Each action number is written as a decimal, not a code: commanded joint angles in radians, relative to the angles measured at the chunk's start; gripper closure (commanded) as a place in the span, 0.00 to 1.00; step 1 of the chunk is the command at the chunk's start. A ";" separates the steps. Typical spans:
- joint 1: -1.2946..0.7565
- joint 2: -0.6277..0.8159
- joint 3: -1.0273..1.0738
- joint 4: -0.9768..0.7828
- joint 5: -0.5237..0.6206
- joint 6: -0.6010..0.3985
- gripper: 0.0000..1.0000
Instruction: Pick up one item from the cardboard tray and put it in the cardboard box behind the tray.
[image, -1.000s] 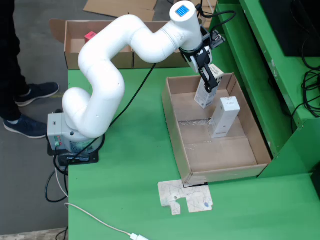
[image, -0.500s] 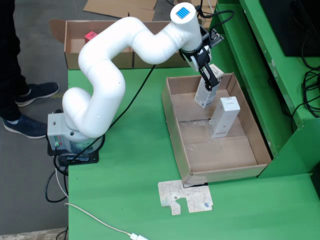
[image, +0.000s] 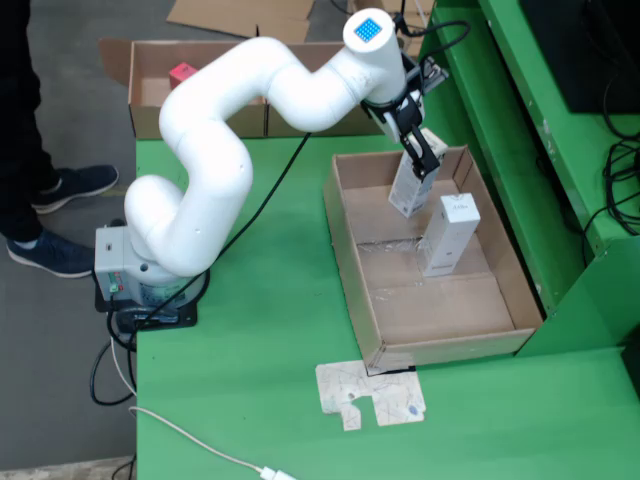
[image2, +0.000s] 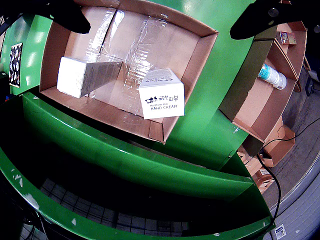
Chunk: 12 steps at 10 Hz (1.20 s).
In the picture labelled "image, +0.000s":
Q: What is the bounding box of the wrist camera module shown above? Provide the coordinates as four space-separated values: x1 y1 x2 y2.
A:
417 57 450 94

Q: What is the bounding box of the white cable with plug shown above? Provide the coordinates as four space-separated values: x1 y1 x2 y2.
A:
109 334 301 480

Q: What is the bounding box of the person in dark trousers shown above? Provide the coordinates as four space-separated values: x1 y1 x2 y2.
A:
0 0 64 244

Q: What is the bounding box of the shallow cardboard tray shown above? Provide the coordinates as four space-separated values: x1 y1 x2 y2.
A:
322 144 545 374

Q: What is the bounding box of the pink product box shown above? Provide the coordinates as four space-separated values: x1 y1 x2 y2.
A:
168 62 199 91

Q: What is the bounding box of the patterned paper card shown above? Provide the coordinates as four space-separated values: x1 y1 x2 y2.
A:
314 358 429 431

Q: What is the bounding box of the black monitor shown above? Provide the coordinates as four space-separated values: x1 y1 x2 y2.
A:
518 0 640 115

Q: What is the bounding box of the black cable bundle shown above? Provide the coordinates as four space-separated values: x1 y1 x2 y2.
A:
582 0 640 236

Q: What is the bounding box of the long black arm cable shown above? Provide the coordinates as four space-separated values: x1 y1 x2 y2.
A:
137 132 312 329

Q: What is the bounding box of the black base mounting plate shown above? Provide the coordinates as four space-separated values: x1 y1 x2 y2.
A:
94 287 199 331

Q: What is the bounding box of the white hand cream box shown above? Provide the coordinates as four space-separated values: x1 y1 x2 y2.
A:
387 127 450 219

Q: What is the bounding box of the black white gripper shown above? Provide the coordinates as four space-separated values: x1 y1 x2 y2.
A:
362 87 442 183

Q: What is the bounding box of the dark blue sneaker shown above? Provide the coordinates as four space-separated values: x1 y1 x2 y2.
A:
30 164 120 215
5 228 96 279

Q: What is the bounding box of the short black wrist cable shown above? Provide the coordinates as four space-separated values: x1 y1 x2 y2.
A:
392 12 472 59

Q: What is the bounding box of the brown cardboard carton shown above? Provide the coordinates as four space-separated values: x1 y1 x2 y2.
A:
349 0 436 16

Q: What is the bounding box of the tall white carton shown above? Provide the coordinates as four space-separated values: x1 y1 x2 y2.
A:
418 192 482 278

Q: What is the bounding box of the flat cardboard sheet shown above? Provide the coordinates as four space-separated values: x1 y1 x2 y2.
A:
166 0 316 44

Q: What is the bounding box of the thick black base cable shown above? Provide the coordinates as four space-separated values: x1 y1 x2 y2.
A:
89 299 139 406

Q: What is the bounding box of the green metal shelf rack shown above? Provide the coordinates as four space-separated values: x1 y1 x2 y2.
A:
414 0 640 359

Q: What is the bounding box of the cardboard box with flap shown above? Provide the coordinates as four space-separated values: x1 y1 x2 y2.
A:
262 40 401 139
98 38 269 140

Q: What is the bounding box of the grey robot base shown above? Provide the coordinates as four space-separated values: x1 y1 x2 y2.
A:
93 224 210 307

